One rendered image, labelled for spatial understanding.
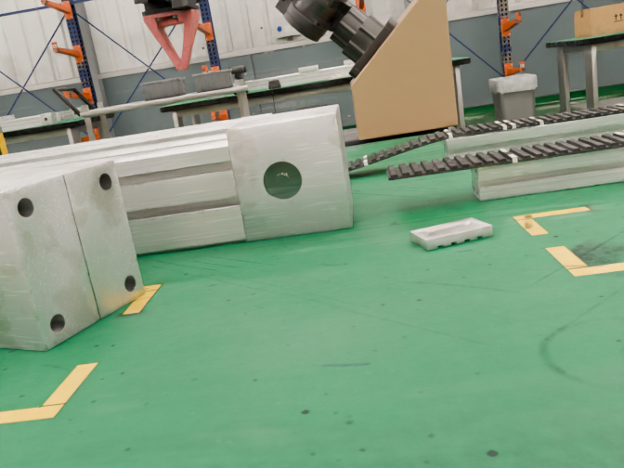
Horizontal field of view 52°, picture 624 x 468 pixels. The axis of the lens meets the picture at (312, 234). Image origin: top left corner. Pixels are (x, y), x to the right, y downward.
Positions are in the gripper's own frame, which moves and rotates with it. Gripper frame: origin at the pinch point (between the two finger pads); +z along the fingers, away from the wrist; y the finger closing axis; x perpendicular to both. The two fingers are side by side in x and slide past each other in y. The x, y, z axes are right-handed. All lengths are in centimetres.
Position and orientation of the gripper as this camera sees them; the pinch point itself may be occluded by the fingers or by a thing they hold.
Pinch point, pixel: (181, 63)
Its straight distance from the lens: 91.4
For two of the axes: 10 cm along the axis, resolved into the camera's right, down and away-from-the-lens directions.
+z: 1.6, 9.6, 2.5
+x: 9.9, -1.4, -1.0
